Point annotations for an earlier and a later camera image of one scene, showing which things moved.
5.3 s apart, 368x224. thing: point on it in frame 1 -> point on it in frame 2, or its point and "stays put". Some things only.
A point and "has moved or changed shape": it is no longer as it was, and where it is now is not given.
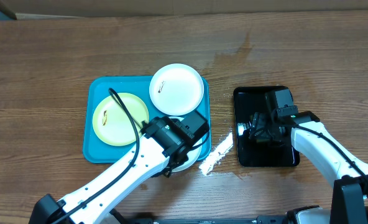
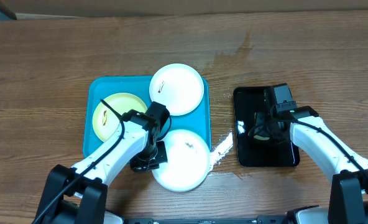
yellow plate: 112,124 stays put
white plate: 194,154 has moved or changed shape
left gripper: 169,168 -> 137,165
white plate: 176,89 stays put
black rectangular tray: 248,101 stays put
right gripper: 260,129 stays put
